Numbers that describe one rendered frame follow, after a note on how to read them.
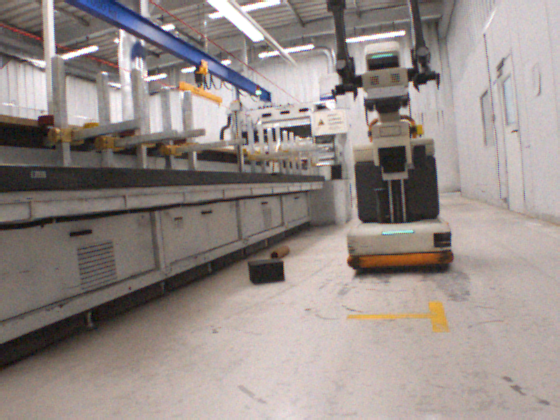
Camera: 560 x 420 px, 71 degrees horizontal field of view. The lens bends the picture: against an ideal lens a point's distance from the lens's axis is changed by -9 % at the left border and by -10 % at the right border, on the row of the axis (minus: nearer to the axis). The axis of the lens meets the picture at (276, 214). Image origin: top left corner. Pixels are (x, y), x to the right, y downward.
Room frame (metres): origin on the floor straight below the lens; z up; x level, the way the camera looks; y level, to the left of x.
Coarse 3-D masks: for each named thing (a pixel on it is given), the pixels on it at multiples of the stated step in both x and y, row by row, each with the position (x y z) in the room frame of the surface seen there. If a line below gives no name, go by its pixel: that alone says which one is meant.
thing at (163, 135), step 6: (156, 132) 1.66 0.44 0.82; (162, 132) 1.65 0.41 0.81; (168, 132) 1.65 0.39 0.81; (174, 132) 1.64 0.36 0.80; (126, 138) 1.71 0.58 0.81; (132, 138) 1.70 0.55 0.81; (138, 138) 1.69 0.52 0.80; (144, 138) 1.68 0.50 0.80; (150, 138) 1.67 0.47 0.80; (156, 138) 1.66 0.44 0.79; (162, 138) 1.66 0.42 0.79; (168, 138) 1.65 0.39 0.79; (90, 144) 1.76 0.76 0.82; (120, 144) 1.72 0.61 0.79; (126, 144) 1.71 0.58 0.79; (132, 144) 1.72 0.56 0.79; (90, 150) 1.76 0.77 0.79; (96, 150) 1.77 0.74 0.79
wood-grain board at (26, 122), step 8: (0, 120) 1.37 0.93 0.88; (8, 120) 1.41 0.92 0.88; (16, 120) 1.44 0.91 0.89; (24, 120) 1.47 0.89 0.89; (32, 120) 1.51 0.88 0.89; (24, 128) 1.54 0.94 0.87; (32, 128) 1.55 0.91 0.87; (40, 128) 1.57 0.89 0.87; (72, 128) 1.71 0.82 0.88; (80, 128) 1.76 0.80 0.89; (112, 136) 1.98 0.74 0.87; (160, 144) 2.45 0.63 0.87; (184, 144) 2.64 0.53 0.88; (216, 152) 3.19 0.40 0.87; (224, 152) 3.31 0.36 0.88; (232, 152) 3.37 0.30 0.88; (296, 160) 5.29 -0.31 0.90
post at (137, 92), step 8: (136, 72) 1.93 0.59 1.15; (136, 80) 1.93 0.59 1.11; (136, 88) 1.93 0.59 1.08; (136, 96) 1.93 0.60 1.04; (136, 104) 1.93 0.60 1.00; (136, 112) 1.93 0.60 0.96; (144, 128) 1.96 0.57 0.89; (136, 152) 1.94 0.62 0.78; (144, 152) 1.94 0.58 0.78; (144, 160) 1.94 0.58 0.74
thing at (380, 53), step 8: (368, 48) 2.49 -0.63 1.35; (376, 48) 2.46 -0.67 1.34; (384, 48) 2.44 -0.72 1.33; (392, 48) 2.42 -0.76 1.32; (368, 56) 2.46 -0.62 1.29; (376, 56) 2.45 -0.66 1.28; (384, 56) 2.44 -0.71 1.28; (392, 56) 2.43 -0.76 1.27; (400, 56) 2.42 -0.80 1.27; (368, 64) 2.49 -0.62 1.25; (376, 64) 2.48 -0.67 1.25; (384, 64) 2.47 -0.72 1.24; (392, 64) 2.46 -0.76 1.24; (400, 64) 2.45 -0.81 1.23
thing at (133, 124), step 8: (128, 120) 1.41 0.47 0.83; (136, 120) 1.41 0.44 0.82; (96, 128) 1.45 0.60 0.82; (104, 128) 1.44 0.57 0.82; (112, 128) 1.43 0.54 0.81; (120, 128) 1.42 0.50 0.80; (128, 128) 1.41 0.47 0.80; (136, 128) 1.42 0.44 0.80; (72, 136) 1.49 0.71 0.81; (80, 136) 1.48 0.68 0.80; (88, 136) 1.46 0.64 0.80; (96, 136) 1.48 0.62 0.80; (48, 144) 1.52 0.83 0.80
